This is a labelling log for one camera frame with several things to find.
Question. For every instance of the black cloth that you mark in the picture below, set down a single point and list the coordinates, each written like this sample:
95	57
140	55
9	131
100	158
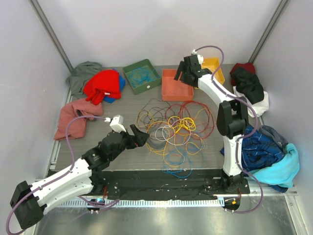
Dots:
248	83

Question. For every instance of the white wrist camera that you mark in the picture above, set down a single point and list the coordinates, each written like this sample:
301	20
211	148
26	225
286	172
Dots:
116	124
199	57

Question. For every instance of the aluminium frame post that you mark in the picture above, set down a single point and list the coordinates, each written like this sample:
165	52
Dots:
279	10
51	33

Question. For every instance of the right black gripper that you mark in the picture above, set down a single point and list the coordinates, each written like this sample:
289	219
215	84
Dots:
181	68

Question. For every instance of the left aluminium frame post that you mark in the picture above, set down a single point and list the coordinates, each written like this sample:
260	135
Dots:
51	33

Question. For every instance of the slotted cable duct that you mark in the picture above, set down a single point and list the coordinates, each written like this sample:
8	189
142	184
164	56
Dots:
79	203

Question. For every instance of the blue plaid shirt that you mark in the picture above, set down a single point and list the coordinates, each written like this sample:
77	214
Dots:
258	151

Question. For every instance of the green plastic bin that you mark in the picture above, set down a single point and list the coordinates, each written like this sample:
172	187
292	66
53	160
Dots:
142	76

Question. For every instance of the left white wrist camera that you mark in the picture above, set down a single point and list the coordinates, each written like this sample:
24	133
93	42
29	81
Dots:
116	124

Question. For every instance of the grey blue cloth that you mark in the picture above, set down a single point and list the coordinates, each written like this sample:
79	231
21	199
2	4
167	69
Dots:
277	138

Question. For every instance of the pink cloth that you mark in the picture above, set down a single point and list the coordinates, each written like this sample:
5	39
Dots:
72	110

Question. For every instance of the orange plastic bin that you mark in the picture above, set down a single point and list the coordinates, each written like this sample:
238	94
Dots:
172	90

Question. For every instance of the dark red cloth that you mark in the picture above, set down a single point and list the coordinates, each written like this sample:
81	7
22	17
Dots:
244	68

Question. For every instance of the white cloth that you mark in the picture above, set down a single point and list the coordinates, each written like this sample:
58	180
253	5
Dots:
259	107

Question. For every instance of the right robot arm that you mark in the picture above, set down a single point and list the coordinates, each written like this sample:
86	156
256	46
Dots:
232	118

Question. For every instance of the cyan cloth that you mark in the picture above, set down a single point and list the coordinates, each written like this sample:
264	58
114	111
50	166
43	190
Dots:
281	173

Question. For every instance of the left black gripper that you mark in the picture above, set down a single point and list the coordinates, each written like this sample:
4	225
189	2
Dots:
141	136

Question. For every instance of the right aluminium frame post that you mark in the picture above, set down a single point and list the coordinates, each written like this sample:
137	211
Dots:
279	10

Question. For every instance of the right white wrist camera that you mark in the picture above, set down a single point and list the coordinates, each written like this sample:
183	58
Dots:
199	57

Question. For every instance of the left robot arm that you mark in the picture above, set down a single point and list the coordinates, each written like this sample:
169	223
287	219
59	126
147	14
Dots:
31	202

